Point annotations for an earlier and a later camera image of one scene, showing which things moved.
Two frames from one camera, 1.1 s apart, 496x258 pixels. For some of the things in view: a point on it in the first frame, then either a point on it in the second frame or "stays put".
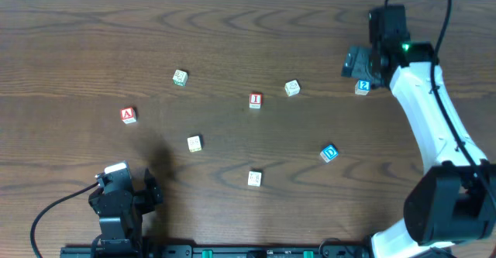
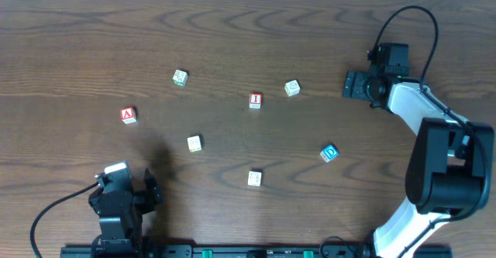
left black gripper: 143,197 stays put
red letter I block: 255,101 stays put
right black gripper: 372,65 → 355,85
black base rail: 217,251 stays put
